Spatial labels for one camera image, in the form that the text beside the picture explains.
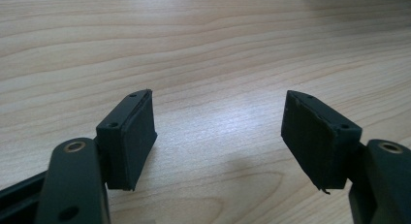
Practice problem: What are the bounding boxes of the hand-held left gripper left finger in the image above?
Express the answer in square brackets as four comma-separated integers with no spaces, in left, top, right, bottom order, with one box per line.
[95,88,158,192]

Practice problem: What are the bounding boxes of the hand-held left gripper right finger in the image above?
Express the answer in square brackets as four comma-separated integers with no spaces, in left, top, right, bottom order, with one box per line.
[280,89,364,195]

